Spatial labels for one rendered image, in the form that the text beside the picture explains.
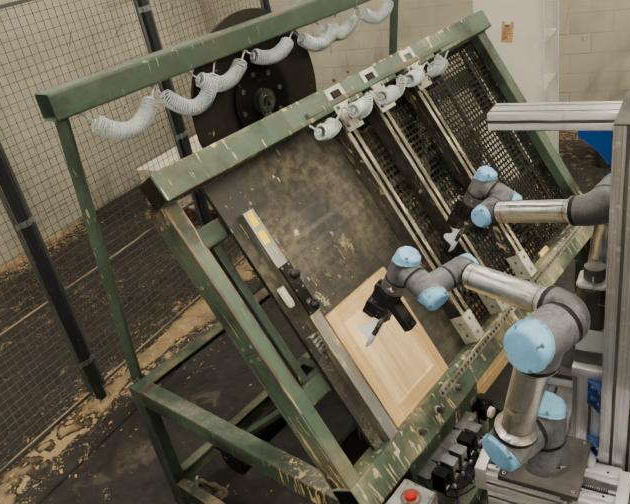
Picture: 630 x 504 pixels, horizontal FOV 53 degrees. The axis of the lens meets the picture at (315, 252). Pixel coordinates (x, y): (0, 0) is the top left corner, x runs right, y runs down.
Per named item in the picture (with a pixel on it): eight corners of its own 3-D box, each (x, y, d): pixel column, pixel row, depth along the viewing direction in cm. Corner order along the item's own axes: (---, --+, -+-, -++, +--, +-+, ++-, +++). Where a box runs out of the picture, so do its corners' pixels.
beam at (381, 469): (349, 518, 217) (369, 520, 208) (330, 490, 216) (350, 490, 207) (583, 230, 354) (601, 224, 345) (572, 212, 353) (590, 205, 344)
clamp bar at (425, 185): (488, 317, 278) (533, 305, 259) (343, 85, 268) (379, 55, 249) (498, 305, 284) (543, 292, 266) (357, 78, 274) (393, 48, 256)
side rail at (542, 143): (566, 218, 348) (584, 212, 339) (462, 46, 339) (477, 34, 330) (572, 212, 353) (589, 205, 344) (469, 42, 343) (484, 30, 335)
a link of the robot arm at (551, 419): (575, 433, 182) (576, 397, 175) (545, 459, 176) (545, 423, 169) (540, 412, 191) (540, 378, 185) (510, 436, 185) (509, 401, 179)
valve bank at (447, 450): (450, 528, 226) (445, 482, 215) (416, 511, 235) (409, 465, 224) (511, 437, 257) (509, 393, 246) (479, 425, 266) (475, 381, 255)
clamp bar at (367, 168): (463, 346, 264) (508, 336, 245) (308, 103, 253) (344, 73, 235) (474, 333, 270) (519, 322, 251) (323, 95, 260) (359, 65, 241)
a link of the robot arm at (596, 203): (613, 235, 187) (472, 233, 224) (628, 219, 194) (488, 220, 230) (607, 199, 184) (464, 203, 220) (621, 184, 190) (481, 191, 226)
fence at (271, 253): (383, 441, 227) (390, 440, 224) (237, 218, 219) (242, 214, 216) (391, 432, 230) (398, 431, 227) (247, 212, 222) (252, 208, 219)
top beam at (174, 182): (155, 213, 202) (167, 202, 194) (137, 186, 201) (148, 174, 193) (478, 36, 339) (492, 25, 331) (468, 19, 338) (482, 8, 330)
